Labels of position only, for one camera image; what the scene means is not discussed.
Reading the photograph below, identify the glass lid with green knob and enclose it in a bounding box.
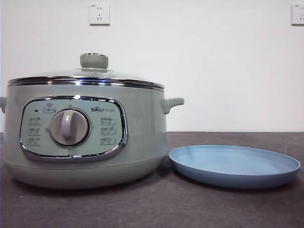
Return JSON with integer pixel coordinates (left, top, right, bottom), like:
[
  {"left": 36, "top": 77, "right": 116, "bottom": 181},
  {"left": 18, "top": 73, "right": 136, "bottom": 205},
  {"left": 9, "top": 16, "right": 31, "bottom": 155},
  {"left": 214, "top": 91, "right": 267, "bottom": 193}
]
[{"left": 7, "top": 53, "right": 165, "bottom": 90}]

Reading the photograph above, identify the pale green electric steamer pot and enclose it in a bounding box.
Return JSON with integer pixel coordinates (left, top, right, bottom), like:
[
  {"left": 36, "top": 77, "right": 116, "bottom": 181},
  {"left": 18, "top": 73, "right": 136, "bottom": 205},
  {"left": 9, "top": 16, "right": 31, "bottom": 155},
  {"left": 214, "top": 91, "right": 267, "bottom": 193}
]
[{"left": 0, "top": 83, "right": 185, "bottom": 190}]

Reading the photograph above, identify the blue round plate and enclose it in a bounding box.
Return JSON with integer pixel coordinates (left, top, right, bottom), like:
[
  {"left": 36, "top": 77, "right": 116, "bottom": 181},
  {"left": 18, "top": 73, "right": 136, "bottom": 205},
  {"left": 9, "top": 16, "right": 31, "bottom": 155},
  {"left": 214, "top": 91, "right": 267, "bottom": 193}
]
[{"left": 168, "top": 144, "right": 302, "bottom": 190}]

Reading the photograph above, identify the white wall socket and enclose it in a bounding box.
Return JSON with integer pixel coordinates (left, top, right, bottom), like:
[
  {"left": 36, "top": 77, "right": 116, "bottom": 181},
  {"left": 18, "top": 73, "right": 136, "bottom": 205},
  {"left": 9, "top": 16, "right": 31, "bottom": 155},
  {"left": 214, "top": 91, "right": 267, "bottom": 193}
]
[
  {"left": 89, "top": 3, "right": 111, "bottom": 26},
  {"left": 291, "top": 4, "right": 304, "bottom": 26}
]

